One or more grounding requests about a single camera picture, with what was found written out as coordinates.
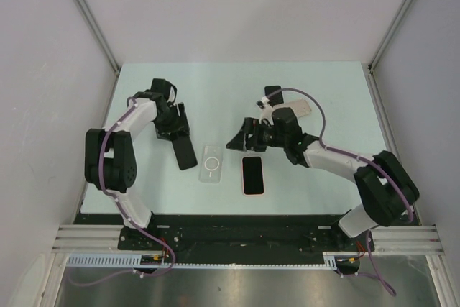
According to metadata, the beige phone case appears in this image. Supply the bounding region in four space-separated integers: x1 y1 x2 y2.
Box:
287 99 312 118

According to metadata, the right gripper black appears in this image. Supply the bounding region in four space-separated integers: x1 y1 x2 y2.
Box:
226 118 288 153

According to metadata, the clear transparent phone case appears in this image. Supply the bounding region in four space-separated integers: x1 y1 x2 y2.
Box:
199 145 223 184

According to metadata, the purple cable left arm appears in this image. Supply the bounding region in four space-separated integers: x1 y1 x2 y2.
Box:
68 96 177 288

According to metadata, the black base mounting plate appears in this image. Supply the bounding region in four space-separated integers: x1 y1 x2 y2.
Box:
75 214 375 262

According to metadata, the right aluminium frame post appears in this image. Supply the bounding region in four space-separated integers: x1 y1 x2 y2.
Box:
369 0 436 70

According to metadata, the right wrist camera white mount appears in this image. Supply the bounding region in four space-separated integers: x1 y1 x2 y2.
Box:
256 96 274 123

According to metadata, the black phone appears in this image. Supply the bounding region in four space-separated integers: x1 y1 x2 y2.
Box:
172 136 198 170
264 85 284 107

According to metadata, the pink phone case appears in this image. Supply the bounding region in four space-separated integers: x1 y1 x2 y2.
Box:
240 155 266 197

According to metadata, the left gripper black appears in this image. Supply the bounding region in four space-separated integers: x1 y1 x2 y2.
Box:
154 103 189 141

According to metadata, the aluminium rail profile front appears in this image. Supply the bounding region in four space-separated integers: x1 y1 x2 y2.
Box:
54 224 443 255

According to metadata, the white slotted cable duct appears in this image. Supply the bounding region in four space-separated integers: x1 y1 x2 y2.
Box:
67 252 359 270

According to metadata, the left aluminium frame post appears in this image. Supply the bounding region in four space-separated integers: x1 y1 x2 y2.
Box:
73 0 121 75

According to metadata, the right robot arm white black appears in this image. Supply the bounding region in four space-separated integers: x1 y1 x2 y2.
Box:
226 118 420 250

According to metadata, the aluminium frame post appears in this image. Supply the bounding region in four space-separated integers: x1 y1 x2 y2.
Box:
73 0 121 75
369 0 436 70

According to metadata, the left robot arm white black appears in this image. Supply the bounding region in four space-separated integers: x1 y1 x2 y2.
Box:
84 80 198 249

